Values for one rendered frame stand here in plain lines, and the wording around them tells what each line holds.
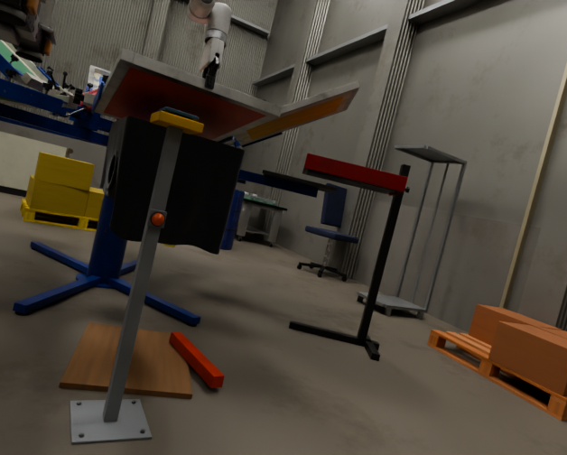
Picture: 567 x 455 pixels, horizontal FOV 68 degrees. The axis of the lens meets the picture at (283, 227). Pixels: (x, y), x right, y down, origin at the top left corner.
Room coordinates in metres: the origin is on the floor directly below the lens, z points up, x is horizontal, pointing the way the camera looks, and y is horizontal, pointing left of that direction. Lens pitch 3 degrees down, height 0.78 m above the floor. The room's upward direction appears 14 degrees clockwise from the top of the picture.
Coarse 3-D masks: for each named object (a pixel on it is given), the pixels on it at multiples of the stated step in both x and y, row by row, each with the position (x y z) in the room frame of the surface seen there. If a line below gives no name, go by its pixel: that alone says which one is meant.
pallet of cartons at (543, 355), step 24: (480, 312) 3.21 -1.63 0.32; (504, 312) 3.12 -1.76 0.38; (432, 336) 3.11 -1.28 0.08; (456, 336) 3.11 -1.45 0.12; (480, 336) 3.16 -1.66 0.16; (504, 336) 2.61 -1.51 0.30; (528, 336) 2.48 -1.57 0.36; (552, 336) 2.57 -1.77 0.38; (456, 360) 2.88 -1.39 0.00; (480, 360) 3.05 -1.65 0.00; (504, 360) 2.57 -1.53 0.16; (528, 360) 2.45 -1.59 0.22; (552, 360) 2.33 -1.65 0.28; (504, 384) 2.56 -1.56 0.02; (528, 384) 2.71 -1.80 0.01; (552, 384) 2.30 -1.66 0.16; (552, 408) 2.27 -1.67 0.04
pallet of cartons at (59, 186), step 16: (48, 160) 4.21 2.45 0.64; (64, 160) 4.28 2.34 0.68; (32, 176) 4.54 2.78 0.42; (48, 176) 4.22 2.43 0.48; (64, 176) 4.30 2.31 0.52; (80, 176) 4.38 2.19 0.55; (32, 192) 4.19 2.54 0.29; (48, 192) 4.23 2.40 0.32; (64, 192) 4.32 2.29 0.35; (80, 192) 4.41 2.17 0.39; (96, 192) 4.50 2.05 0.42; (32, 208) 4.16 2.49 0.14; (48, 208) 4.25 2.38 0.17; (64, 208) 4.34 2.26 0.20; (80, 208) 4.43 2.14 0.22; (96, 208) 4.52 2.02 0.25; (48, 224) 4.26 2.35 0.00; (64, 224) 4.39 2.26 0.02; (80, 224) 4.43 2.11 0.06
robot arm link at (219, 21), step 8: (216, 8) 1.49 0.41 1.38; (224, 8) 1.49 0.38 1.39; (192, 16) 1.49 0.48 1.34; (208, 16) 1.50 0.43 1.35; (216, 16) 1.48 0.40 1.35; (224, 16) 1.49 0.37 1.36; (208, 24) 1.50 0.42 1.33; (216, 24) 1.48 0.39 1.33; (224, 24) 1.49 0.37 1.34; (224, 32) 1.49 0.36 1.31
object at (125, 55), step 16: (128, 64) 1.36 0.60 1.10; (144, 64) 1.37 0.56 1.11; (160, 64) 1.39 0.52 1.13; (112, 80) 1.54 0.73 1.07; (176, 80) 1.43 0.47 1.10; (192, 80) 1.44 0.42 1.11; (112, 96) 1.72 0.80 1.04; (224, 96) 1.50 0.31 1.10; (240, 96) 1.53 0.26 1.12; (96, 112) 2.01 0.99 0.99; (272, 112) 1.60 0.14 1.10; (240, 128) 1.86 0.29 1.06
